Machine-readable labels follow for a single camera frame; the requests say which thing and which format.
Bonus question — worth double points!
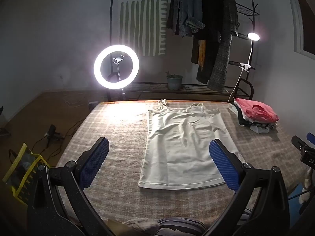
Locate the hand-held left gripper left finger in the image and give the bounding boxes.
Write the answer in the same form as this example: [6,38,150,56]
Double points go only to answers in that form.
[27,137,110,236]

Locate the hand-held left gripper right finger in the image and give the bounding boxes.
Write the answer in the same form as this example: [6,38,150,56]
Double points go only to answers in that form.
[209,139,291,236]

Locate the white camisole top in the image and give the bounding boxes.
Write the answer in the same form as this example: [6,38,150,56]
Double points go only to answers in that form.
[138,99,240,190]

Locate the stack of folded clothes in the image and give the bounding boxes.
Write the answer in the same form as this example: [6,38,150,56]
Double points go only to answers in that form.
[235,98,280,123]

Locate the black metal clothes rack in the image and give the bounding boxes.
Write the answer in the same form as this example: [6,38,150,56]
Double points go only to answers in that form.
[106,0,260,102]

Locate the beige plaid tablecloth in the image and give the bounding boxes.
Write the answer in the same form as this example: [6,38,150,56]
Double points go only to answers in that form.
[56,100,311,230]

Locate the grey patterned folded garment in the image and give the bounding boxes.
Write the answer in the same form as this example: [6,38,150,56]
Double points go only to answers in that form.
[250,124,270,135]

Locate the white folded garment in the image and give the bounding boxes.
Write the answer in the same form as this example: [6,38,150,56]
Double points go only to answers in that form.
[231,103,254,123]

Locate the black curved chair back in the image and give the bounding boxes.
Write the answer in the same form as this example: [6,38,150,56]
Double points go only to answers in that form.
[235,79,254,100]

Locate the person's dark ribbed pants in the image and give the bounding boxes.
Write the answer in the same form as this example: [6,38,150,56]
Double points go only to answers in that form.
[156,217,251,236]

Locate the beige cloth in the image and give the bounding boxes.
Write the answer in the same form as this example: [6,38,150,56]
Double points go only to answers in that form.
[116,218,161,236]

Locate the yellow trimmed bag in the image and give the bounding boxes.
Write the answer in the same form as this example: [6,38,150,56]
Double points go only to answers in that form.
[2,143,51,206]

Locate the potted plant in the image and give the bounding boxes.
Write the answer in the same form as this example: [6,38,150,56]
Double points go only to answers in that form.
[165,71,184,90]

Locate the phone holder clamp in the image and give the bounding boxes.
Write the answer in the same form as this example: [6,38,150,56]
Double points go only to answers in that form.
[112,54,124,80]

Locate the white clip lamp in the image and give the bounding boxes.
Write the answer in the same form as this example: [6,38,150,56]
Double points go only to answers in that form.
[240,32,260,72]

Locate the yellow hanging garment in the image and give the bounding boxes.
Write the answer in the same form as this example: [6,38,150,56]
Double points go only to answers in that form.
[198,39,206,67]

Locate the dark brown hanging garment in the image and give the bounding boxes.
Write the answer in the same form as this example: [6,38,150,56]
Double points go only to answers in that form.
[191,36,200,65]

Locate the black hanging garment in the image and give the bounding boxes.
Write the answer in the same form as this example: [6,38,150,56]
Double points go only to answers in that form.
[195,0,222,84]

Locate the blue denim jacket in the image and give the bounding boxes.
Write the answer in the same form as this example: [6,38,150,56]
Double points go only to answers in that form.
[167,0,206,38]

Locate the black floor cable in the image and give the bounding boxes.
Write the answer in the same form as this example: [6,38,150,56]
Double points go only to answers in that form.
[32,117,86,163]

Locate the white lamp cable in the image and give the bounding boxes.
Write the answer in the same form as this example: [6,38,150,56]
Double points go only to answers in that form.
[228,69,244,103]

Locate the black ring light stand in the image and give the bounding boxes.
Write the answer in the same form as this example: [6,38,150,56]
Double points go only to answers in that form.
[107,71,128,102]

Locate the green striped wall hanging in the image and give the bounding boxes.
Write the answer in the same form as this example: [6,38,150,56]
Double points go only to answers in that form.
[119,0,168,57]

